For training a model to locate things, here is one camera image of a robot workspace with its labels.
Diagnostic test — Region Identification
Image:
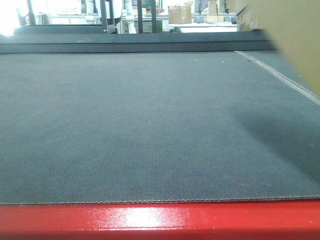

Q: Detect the white background table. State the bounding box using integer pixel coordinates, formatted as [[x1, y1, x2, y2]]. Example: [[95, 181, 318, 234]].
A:
[[169, 21, 237, 28]]

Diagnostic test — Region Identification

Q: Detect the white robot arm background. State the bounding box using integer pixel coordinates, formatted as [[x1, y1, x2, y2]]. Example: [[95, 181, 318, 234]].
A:
[[123, 0, 137, 34]]

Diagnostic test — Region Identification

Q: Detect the small distant cardboard box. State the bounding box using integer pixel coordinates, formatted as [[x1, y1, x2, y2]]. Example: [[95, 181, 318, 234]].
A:
[[168, 5, 192, 24]]

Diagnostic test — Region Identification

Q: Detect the black metal frame stand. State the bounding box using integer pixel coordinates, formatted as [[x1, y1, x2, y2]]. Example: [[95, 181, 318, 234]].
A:
[[21, 0, 157, 34]]

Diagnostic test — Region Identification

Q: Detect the red conveyor frame edge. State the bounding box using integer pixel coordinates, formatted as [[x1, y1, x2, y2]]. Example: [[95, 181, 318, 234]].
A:
[[0, 200, 320, 240]]

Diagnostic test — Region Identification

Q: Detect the dark grey conveyor belt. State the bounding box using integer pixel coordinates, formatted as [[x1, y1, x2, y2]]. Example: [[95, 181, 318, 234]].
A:
[[0, 31, 320, 205]]

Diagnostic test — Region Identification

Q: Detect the tan cardboard box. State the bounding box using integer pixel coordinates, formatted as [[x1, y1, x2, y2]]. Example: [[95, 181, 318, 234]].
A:
[[247, 0, 320, 95]]

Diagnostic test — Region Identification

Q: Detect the large background cardboard box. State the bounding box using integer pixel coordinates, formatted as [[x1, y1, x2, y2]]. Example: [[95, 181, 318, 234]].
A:
[[236, 4, 260, 32]]

